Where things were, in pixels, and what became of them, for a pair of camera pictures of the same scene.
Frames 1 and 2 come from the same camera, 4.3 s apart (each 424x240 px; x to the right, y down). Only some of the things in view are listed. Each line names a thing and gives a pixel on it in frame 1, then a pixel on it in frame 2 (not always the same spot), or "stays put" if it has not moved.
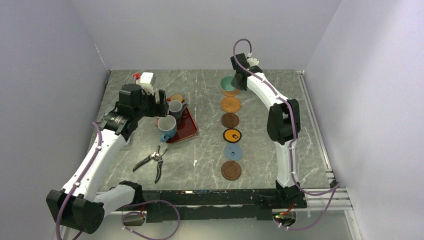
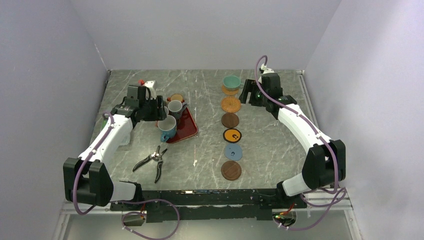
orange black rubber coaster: x=232 y=135 stays put
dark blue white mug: x=176 y=108 stays put
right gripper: x=237 y=85 -> x=250 y=86
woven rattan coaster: x=230 y=104 stays put
